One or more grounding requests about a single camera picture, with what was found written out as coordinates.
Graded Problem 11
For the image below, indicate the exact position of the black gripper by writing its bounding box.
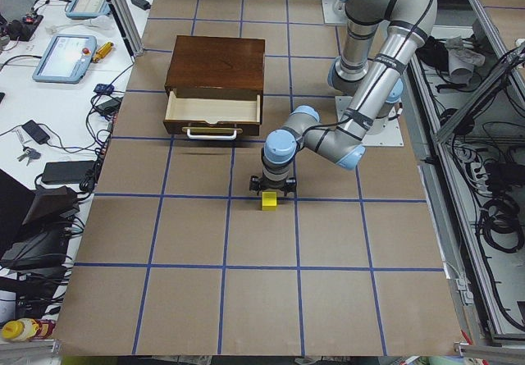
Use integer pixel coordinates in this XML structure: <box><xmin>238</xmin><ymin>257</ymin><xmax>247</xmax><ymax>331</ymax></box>
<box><xmin>249</xmin><ymin>176</ymin><xmax>296</xmax><ymax>196</ymax></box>

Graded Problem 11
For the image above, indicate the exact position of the yellow block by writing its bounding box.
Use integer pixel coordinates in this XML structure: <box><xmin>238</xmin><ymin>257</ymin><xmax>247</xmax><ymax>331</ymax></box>
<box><xmin>261</xmin><ymin>191</ymin><xmax>278</xmax><ymax>211</ymax></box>

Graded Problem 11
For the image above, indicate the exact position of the light wooden drawer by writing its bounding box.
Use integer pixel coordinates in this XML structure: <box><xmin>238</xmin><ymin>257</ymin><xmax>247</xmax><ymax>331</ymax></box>
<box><xmin>163</xmin><ymin>88</ymin><xmax>263</xmax><ymax>136</ymax></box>

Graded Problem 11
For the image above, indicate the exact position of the dark wooden drawer cabinet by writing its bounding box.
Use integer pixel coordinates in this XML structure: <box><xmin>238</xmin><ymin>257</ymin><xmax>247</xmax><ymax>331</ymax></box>
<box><xmin>164</xmin><ymin>35</ymin><xmax>266</xmax><ymax>92</ymax></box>

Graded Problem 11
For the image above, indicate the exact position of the small blue device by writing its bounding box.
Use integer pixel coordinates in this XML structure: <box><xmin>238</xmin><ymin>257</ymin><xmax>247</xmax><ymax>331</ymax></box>
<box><xmin>94</xmin><ymin>84</ymin><xmax>115</xmax><ymax>96</ymax></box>

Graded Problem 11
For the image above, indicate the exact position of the gold metal cylinder tool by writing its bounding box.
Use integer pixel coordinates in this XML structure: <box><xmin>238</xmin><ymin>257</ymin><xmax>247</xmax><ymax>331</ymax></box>
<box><xmin>92</xmin><ymin>41</ymin><xmax>114</xmax><ymax>63</ymax></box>

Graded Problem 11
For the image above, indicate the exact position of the black power adapter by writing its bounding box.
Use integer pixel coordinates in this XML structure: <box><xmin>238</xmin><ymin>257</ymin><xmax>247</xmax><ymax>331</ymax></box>
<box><xmin>130</xmin><ymin>0</ymin><xmax>151</xmax><ymax>11</ymax></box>

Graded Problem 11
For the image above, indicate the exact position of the black smartphone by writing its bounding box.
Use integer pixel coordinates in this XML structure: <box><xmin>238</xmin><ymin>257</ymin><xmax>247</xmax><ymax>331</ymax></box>
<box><xmin>21</xmin><ymin>120</ymin><xmax>50</xmax><ymax>144</ymax></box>

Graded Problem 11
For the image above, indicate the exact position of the lower blue teach pendant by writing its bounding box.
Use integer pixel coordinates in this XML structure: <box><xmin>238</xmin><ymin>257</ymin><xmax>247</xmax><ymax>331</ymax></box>
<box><xmin>32</xmin><ymin>34</ymin><xmax>97</xmax><ymax>84</ymax></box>

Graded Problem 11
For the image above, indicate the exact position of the blue teach pendant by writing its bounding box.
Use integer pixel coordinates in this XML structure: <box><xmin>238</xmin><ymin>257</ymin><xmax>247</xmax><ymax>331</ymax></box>
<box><xmin>32</xmin><ymin>34</ymin><xmax>97</xmax><ymax>84</ymax></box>
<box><xmin>65</xmin><ymin>0</ymin><xmax>110</xmax><ymax>20</ymax></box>

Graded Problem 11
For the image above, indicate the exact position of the keys bunch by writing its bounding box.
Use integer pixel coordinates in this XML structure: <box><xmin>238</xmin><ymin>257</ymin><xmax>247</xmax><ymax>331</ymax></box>
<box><xmin>17</xmin><ymin>146</ymin><xmax>41</xmax><ymax>165</ymax></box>

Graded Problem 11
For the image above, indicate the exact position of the upper blue teach pendant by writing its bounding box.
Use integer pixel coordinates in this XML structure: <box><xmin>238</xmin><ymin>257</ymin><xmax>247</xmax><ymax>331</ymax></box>
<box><xmin>65</xmin><ymin>0</ymin><xmax>110</xmax><ymax>20</ymax></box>

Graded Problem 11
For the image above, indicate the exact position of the yellow lidded bottle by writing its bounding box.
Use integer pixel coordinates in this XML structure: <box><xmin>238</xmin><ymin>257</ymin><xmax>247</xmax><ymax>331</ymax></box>
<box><xmin>1</xmin><ymin>318</ymin><xmax>56</xmax><ymax>342</ymax></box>

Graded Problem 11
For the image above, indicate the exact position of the white drawer handle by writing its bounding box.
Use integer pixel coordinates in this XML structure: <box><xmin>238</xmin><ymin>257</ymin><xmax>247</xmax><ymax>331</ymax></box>
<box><xmin>185</xmin><ymin>127</ymin><xmax>238</xmax><ymax>141</ymax></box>

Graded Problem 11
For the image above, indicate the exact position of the aluminium frame post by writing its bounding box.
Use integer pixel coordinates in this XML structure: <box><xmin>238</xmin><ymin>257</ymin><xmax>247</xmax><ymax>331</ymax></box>
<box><xmin>106</xmin><ymin>0</ymin><xmax>144</xmax><ymax>57</ymax></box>

